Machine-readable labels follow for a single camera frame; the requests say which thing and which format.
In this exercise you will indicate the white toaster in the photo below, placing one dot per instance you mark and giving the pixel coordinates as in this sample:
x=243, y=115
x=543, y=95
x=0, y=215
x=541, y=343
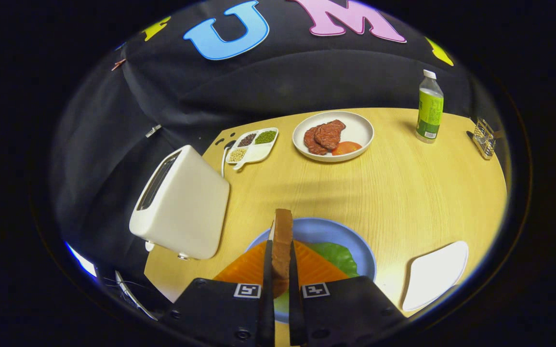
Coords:
x=186, y=207

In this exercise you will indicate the brown meat patty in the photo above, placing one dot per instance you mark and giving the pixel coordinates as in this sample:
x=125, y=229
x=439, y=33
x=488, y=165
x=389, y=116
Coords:
x=330, y=135
x=311, y=142

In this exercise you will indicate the blue round plate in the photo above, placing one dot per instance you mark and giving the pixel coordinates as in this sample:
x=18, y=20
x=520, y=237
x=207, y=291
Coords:
x=326, y=231

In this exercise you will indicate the red tomato slice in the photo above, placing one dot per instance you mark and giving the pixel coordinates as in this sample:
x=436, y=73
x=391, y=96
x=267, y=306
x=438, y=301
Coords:
x=346, y=148

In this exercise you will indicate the toasted bread slice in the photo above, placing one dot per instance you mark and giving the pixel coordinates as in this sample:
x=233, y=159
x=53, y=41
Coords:
x=282, y=246

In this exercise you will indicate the clear bottle with green label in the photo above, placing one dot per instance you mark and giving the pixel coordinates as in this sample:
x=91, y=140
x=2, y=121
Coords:
x=430, y=111

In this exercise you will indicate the red clip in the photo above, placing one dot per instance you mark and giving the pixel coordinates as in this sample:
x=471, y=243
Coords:
x=118, y=64

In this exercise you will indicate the white round plate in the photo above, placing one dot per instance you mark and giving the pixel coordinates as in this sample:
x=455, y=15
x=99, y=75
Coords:
x=360, y=127

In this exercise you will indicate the white clip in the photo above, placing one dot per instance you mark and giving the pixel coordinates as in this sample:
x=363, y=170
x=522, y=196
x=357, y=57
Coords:
x=152, y=130

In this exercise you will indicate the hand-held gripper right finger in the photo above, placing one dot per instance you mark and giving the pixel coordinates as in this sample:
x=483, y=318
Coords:
x=345, y=313

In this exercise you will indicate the white square plate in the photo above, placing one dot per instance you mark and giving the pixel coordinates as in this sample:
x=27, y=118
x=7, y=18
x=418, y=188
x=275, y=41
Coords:
x=434, y=274

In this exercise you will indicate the green lettuce leaf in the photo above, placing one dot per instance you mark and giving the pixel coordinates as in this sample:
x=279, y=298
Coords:
x=338, y=255

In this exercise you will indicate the white divided seasoning tray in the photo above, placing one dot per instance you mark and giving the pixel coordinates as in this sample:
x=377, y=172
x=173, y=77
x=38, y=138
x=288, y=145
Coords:
x=258, y=149

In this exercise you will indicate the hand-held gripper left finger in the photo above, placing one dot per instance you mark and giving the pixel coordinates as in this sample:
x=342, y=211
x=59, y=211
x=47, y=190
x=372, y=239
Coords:
x=220, y=313

